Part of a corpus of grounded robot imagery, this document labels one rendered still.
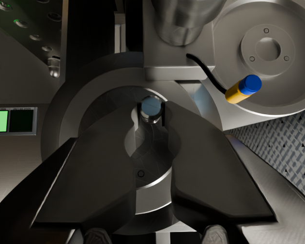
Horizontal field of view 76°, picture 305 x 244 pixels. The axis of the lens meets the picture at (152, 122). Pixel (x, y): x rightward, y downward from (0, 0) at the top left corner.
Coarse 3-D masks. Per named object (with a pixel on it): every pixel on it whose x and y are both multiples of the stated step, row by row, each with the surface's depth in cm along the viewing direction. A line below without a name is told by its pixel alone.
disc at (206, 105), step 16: (96, 64) 16; (112, 64) 17; (128, 64) 17; (80, 80) 16; (176, 80) 16; (192, 80) 16; (64, 96) 16; (192, 96) 16; (208, 96) 16; (48, 112) 16; (208, 112) 16; (48, 128) 16; (48, 144) 16; (160, 208) 15; (128, 224) 15; (144, 224) 15; (160, 224) 15
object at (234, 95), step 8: (192, 56) 13; (200, 64) 12; (208, 72) 12; (216, 80) 12; (240, 80) 9; (248, 80) 9; (256, 80) 9; (224, 88) 11; (232, 88) 10; (240, 88) 9; (248, 88) 9; (256, 88) 9; (232, 96) 10; (240, 96) 10; (248, 96) 9
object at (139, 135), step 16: (112, 96) 14; (128, 96) 14; (144, 96) 14; (160, 96) 14; (96, 112) 14; (80, 128) 14; (144, 128) 14; (160, 128) 14; (144, 144) 14; (160, 144) 14; (144, 160) 14; (160, 160) 14; (144, 176) 13; (160, 176) 13
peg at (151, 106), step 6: (150, 96) 11; (156, 96) 11; (144, 102) 11; (150, 102) 11; (156, 102) 11; (144, 108) 11; (150, 108) 11; (156, 108) 11; (162, 108) 11; (144, 114) 11; (150, 114) 11; (156, 114) 11; (144, 120) 13; (150, 120) 12; (156, 120) 13
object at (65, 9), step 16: (64, 0) 18; (80, 0) 21; (64, 16) 18; (80, 16) 21; (96, 16) 28; (64, 32) 17; (80, 32) 21; (96, 32) 28; (64, 48) 17; (80, 48) 21; (96, 48) 27; (112, 48) 40; (64, 64) 17; (80, 64) 21; (64, 80) 17
